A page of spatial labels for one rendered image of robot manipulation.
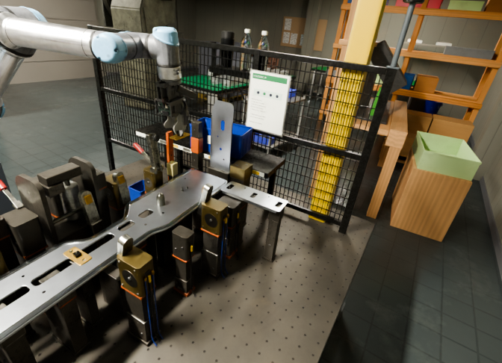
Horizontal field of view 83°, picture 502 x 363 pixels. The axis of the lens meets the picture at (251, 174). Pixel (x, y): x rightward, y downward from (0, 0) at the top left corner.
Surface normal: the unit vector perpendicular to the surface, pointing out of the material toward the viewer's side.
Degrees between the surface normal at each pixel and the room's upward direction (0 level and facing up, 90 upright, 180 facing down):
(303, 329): 0
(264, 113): 90
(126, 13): 92
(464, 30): 90
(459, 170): 90
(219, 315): 0
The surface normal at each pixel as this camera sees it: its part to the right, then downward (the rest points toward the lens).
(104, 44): -0.12, 0.46
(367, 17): -0.48, 0.37
